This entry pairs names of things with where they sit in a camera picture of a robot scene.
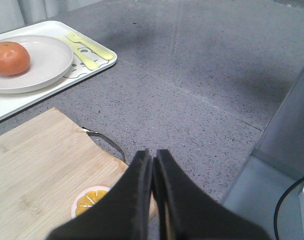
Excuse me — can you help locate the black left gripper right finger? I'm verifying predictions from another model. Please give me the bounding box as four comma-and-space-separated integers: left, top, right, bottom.
153, 149, 269, 240

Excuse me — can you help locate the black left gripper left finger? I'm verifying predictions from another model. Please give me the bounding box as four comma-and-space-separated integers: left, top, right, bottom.
47, 149, 152, 240

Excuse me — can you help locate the beige round plate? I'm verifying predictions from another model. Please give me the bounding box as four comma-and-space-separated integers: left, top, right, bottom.
0, 35, 74, 94

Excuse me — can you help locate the orange mandarin fruit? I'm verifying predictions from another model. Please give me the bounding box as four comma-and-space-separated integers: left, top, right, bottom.
0, 41, 31, 77

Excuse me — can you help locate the white rectangular bear tray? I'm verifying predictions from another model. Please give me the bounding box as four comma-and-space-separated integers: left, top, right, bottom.
0, 20, 117, 121

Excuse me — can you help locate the orange slice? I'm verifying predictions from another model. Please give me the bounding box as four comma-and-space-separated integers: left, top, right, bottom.
71, 185, 110, 219

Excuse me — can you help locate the wooden cutting board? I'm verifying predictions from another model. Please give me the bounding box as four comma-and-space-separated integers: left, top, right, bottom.
0, 108, 129, 240

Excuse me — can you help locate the yellow plastic knife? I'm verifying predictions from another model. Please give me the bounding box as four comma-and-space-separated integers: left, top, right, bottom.
59, 37, 99, 71

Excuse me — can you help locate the yellow plastic fork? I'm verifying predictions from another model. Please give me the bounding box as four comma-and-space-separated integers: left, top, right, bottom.
67, 32, 114, 61

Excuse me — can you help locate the grey curtain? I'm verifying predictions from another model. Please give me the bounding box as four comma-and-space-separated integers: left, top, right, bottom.
0, 0, 97, 33

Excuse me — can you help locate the metal cutting board handle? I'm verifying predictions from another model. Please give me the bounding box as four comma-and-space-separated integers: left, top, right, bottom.
81, 126, 127, 164

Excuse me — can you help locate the black cable lower right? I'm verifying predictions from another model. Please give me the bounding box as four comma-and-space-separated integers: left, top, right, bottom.
273, 171, 304, 240

